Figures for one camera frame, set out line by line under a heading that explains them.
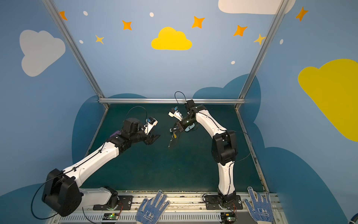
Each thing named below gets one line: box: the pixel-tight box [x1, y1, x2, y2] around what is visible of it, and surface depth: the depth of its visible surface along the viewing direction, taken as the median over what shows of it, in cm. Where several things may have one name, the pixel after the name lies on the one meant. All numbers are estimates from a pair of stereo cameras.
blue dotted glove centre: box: [135, 189, 171, 224], surface depth 73 cm
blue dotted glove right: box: [243, 186, 275, 224], surface depth 75 cm
